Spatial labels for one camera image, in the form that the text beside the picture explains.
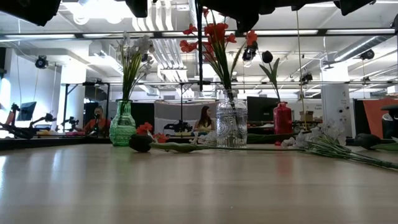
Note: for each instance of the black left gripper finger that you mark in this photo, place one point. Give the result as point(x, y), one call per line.
point(136, 7)

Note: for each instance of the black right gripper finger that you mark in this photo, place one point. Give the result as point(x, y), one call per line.
point(247, 21)

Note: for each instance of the red flower bunch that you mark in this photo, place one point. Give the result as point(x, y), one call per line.
point(144, 128)
point(216, 31)
point(188, 46)

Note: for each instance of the black tulip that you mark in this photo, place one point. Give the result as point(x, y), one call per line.
point(140, 143)
point(267, 57)

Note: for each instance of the red glass bottle vase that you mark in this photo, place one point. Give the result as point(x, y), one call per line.
point(282, 119)

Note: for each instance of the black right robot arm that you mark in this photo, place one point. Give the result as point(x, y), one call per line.
point(354, 6)

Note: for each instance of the clear glass vase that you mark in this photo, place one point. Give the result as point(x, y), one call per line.
point(231, 124)

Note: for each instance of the green glass vase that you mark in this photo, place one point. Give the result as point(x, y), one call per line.
point(122, 127)

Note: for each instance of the fluorescent ceiling light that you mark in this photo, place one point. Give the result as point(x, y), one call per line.
point(286, 32)
point(360, 31)
point(40, 36)

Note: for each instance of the black metal rack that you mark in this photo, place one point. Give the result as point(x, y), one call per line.
point(93, 83)

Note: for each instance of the black display screen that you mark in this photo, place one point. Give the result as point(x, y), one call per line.
point(261, 109)

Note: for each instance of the tilted computer monitor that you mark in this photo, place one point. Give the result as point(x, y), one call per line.
point(26, 111)

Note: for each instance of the seated person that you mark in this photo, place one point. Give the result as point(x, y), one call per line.
point(96, 123)
point(205, 119)

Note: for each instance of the cardboard box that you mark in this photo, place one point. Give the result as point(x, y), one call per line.
point(307, 116)

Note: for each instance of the white pillar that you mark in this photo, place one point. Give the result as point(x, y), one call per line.
point(337, 105)

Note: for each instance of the orange partition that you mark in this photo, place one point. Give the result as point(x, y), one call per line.
point(377, 118)

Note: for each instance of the green leafy stem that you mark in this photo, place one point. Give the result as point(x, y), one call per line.
point(367, 140)

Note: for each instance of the black office chair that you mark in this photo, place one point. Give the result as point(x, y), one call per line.
point(390, 124)

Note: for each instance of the silver air duct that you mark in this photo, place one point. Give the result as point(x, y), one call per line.
point(357, 48)

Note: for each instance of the black metal table frame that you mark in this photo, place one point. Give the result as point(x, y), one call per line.
point(46, 143)

